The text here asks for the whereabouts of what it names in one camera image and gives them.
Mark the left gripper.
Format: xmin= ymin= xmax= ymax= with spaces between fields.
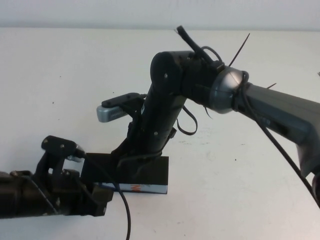
xmin=29 ymin=171 xmax=114 ymax=218

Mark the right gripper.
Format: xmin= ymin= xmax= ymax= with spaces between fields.
xmin=111 ymin=95 xmax=186 ymax=182

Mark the black printed glasses case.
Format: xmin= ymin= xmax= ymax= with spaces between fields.
xmin=79 ymin=152 xmax=170 ymax=195

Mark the long black zip tie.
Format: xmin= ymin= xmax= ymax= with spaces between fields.
xmin=228 ymin=33 xmax=251 ymax=68

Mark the black left camera cable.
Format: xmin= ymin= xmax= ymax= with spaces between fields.
xmin=74 ymin=147 xmax=133 ymax=240

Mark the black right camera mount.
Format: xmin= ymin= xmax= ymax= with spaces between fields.
xmin=124 ymin=93 xmax=148 ymax=126

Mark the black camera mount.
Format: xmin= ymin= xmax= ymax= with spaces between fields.
xmin=124 ymin=93 xmax=148 ymax=126
xmin=34 ymin=149 xmax=66 ymax=176

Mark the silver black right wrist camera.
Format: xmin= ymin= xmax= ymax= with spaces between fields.
xmin=96 ymin=92 xmax=141 ymax=123

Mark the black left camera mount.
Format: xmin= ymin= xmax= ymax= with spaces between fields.
xmin=34 ymin=149 xmax=66 ymax=176

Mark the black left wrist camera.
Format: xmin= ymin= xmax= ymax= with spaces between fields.
xmin=41 ymin=135 xmax=87 ymax=163

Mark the black flat cable loop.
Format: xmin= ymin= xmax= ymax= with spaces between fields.
xmin=174 ymin=104 xmax=199 ymax=136

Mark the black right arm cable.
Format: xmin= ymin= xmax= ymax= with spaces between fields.
xmin=176 ymin=25 xmax=320 ymax=210

